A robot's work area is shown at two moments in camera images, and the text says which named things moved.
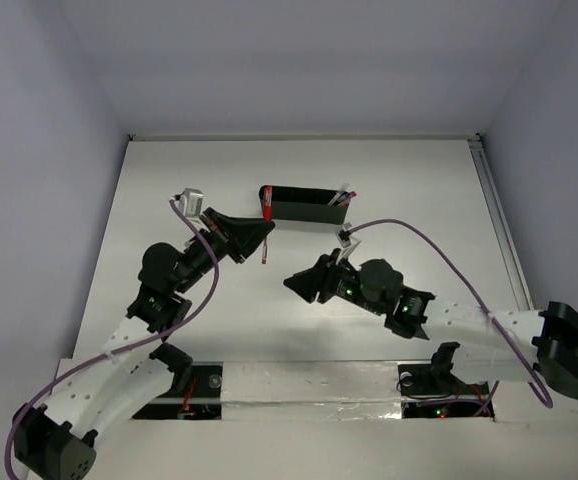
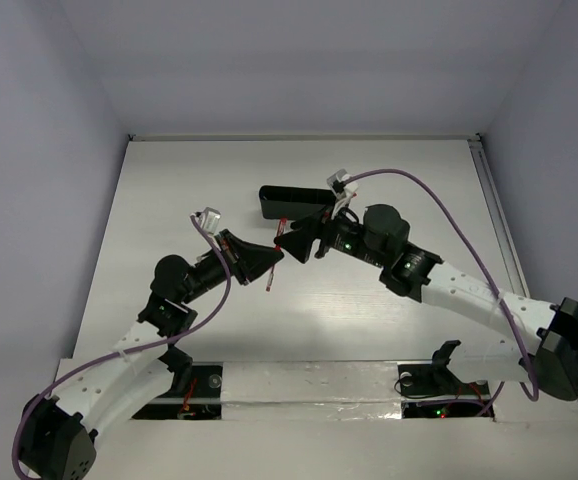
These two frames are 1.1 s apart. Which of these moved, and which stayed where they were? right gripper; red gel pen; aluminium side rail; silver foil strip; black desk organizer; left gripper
Moved: left gripper; right gripper; red gel pen
Stayed: black desk organizer; silver foil strip; aluminium side rail
